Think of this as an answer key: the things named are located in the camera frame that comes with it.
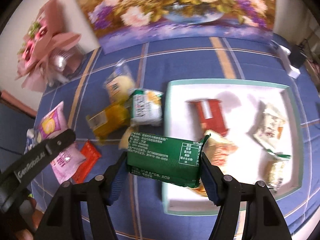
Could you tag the pink snack bag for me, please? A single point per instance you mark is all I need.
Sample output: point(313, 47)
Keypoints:
point(50, 125)

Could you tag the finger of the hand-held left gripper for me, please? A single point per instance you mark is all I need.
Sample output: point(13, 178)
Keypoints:
point(62, 138)

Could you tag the red patterned snack packet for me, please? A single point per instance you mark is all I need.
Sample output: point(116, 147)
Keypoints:
point(86, 160)

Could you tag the orange chip bag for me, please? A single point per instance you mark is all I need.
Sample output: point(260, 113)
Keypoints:
point(222, 152)

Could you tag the black box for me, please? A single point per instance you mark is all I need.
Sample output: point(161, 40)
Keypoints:
point(297, 56)

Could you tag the white tray with green rim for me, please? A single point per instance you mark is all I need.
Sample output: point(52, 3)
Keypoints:
point(240, 100)

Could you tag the yellow snack packet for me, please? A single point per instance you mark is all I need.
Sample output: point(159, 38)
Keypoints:
point(110, 120)

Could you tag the clear packet with rice cracker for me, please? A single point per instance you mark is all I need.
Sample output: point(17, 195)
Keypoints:
point(275, 172)

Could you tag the white device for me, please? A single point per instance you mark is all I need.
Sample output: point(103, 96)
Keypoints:
point(291, 67)

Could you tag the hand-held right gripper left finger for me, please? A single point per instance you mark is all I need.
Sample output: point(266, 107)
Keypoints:
point(120, 177)

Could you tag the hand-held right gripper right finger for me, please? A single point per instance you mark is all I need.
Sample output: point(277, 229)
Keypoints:
point(210, 180)

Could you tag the green and white snack packet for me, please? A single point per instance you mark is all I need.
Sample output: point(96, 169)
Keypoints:
point(146, 107)

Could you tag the white packet with black print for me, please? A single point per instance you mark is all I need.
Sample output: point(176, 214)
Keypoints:
point(268, 127)

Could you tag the red packet with white label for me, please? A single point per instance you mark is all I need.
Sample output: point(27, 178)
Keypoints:
point(212, 117)

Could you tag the dark green snack packet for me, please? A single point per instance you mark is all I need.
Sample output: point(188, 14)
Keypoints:
point(162, 160)

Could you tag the clear packet with cream pastry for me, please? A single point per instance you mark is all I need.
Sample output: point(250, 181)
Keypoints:
point(118, 82)

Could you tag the crumpled blue white wrapper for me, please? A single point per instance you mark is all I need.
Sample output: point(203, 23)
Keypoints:
point(30, 140)

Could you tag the flower painting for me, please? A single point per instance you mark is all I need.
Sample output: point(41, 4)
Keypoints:
point(175, 5)

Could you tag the pink paper flower bouquet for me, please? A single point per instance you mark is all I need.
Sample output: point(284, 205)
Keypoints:
point(45, 42)

